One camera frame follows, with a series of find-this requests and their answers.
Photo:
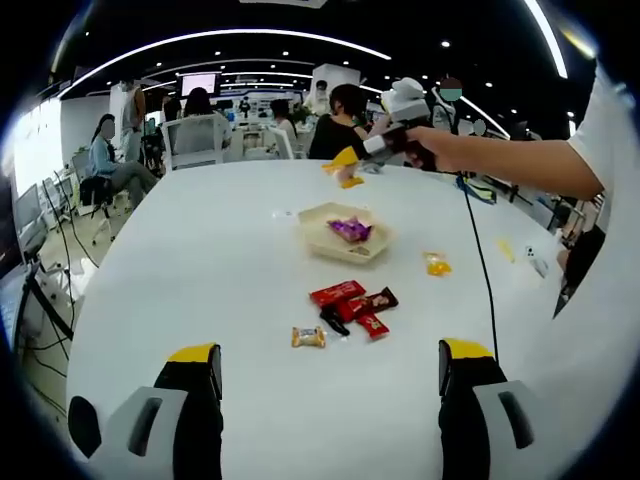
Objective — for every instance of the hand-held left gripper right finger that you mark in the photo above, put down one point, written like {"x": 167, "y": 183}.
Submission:
{"x": 465, "y": 425}

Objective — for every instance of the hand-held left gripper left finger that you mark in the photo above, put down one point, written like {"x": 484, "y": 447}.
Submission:
{"x": 175, "y": 430}

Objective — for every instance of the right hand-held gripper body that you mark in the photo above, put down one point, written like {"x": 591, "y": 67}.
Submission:
{"x": 410, "y": 102}

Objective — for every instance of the long yellow food packet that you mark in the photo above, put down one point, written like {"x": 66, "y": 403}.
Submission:
{"x": 350, "y": 180}

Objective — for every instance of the beige hexagonal container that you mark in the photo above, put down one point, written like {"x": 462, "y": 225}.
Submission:
{"x": 320, "y": 245}

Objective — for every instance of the small red food packet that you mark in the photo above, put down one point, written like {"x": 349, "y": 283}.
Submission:
{"x": 372, "y": 326}

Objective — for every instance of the large red food packet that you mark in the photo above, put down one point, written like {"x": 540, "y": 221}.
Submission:
{"x": 335, "y": 294}

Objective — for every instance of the dark brown food packet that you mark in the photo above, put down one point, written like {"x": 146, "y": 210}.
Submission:
{"x": 372, "y": 302}

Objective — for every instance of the orange food packet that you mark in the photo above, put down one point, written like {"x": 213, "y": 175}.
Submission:
{"x": 308, "y": 337}

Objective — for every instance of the black food packet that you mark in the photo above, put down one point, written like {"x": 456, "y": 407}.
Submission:
{"x": 334, "y": 320}

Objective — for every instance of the person's right hand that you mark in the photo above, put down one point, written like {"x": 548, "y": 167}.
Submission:
{"x": 437, "y": 150}

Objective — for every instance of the small black object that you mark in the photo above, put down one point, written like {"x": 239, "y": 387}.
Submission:
{"x": 84, "y": 425}

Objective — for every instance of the white office chair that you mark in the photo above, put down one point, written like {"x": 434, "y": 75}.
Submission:
{"x": 280, "y": 142}
{"x": 192, "y": 145}

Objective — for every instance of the white ceiling light strip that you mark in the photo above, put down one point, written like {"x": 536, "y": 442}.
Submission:
{"x": 547, "y": 40}

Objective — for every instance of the white smartphone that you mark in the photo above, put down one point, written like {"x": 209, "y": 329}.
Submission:
{"x": 536, "y": 260}

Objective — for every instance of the curved ceiling light strip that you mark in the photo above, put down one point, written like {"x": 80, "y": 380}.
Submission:
{"x": 225, "y": 34}

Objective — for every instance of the person's white shirt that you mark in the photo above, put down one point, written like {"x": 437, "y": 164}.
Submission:
{"x": 610, "y": 300}

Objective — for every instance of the lit wall screen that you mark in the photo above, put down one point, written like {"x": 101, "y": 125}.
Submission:
{"x": 200, "y": 85}

